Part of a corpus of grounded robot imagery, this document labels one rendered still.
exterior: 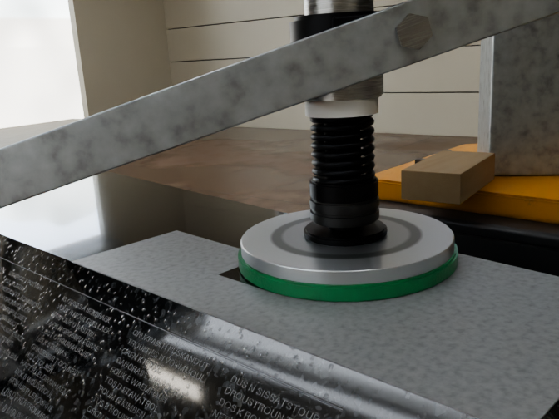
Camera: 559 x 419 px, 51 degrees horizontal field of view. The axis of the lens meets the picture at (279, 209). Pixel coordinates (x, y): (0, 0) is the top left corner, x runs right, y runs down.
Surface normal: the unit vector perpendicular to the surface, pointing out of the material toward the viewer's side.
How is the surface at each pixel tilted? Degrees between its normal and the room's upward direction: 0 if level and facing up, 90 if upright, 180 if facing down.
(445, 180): 90
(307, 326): 0
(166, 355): 45
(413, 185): 90
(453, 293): 0
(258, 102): 90
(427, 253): 0
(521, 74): 90
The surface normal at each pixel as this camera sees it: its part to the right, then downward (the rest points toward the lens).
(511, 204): -0.67, 0.22
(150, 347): -0.51, -0.53
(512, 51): -0.21, 0.26
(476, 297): -0.06, -0.97
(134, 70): 0.78, 0.11
